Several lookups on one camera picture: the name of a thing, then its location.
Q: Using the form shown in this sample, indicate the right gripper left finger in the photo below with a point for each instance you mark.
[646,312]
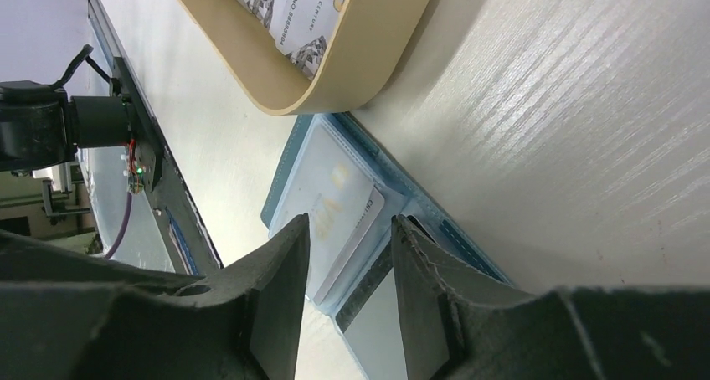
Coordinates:
[71,316]

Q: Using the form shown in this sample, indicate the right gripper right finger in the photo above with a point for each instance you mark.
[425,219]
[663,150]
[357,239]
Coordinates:
[458,323]

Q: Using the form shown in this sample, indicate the silver VIP card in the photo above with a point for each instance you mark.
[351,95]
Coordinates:
[334,196]

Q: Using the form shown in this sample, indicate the blue card holder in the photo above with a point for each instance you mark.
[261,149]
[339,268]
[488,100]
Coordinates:
[360,296]

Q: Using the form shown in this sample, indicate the beige oval tray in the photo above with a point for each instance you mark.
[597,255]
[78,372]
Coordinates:
[368,42]

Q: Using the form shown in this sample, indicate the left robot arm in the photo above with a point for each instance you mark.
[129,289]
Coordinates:
[42,126]

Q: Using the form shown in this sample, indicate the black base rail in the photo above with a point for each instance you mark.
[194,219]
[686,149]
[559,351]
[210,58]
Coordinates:
[143,211]

